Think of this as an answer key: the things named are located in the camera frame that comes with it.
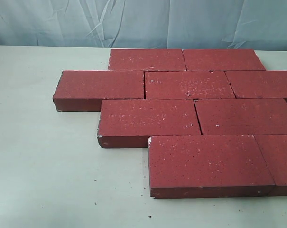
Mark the grey fabric backdrop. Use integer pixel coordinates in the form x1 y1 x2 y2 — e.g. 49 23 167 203
0 0 287 51

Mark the front large red brick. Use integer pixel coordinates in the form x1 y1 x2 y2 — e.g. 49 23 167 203
148 135 275 199

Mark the far-right edge red brick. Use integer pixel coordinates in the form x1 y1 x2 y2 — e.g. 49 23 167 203
225 71 287 102

